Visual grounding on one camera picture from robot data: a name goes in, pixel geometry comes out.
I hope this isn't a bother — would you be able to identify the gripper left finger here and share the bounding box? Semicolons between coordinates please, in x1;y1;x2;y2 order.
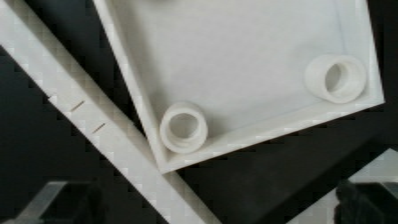
10;181;68;224

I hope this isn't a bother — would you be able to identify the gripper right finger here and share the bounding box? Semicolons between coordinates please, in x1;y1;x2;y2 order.
335;180;398;224

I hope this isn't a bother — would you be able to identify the white square tabletop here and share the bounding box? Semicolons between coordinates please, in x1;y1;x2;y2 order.
93;0;385;172

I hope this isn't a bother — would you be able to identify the white U-shaped fence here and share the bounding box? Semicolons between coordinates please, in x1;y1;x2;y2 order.
0;0;221;224

